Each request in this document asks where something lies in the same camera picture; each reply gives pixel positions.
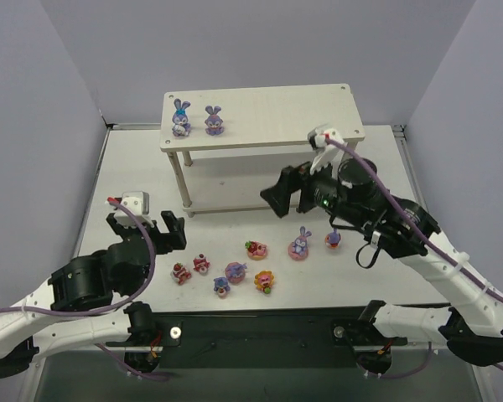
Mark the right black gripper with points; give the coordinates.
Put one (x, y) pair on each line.
(303, 192)

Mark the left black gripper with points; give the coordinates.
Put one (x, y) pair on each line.
(147, 234)

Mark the small purple bunny with strawberry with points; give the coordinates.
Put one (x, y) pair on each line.
(221, 287)

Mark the purple bunny sitting toy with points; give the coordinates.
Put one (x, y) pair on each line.
(213, 122)

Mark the purple bunny blue bow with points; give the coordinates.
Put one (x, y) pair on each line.
(180, 121)

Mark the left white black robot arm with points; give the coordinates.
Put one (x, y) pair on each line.
(93, 298)

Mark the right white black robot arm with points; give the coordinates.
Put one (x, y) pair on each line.
(470, 326)

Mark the white wooden two-tier shelf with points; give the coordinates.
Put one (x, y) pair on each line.
(209, 179)

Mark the pink bear cake toy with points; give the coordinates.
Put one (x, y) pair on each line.
(201, 264)

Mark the pink strawberry cake toy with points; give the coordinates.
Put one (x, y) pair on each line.
(180, 274)

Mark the pink bear strawberry donut toy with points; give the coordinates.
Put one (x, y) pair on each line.
(256, 250)

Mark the purple bunny red base toy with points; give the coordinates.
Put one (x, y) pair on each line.
(332, 239)

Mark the pink bear sunflower toy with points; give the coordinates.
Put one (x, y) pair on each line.
(264, 281)

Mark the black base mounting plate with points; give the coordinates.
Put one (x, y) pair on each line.
(282, 339)

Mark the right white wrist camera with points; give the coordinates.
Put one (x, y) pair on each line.
(326, 142)

